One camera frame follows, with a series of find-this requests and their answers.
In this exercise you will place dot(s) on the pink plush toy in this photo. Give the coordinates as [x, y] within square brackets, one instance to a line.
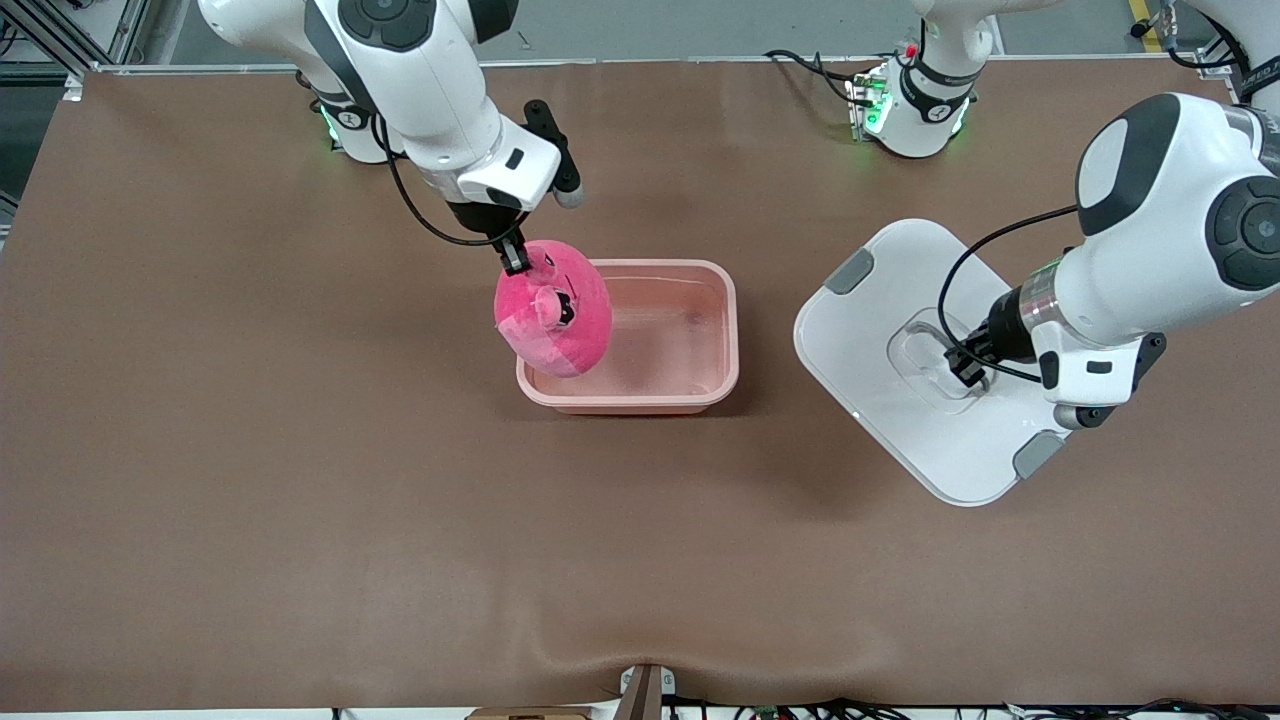
[560, 340]

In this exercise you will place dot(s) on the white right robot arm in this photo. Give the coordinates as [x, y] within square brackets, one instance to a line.
[420, 80]

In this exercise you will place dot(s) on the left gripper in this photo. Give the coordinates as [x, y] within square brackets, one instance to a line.
[1003, 334]

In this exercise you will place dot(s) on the black stand foot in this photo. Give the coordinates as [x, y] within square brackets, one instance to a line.
[1140, 29]

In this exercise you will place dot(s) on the camera mount post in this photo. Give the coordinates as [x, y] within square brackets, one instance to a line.
[645, 695]

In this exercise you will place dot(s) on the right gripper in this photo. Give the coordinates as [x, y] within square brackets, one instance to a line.
[489, 219]

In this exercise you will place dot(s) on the aluminium frame profile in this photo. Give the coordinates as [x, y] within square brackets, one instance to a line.
[60, 30]

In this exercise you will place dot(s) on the pink plastic box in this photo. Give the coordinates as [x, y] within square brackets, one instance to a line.
[670, 340]

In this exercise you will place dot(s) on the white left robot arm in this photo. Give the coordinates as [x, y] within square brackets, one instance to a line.
[1170, 230]

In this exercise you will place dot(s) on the white box lid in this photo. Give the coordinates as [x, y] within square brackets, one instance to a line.
[880, 400]

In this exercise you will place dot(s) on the brown table mat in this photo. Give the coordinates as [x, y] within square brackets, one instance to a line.
[640, 550]

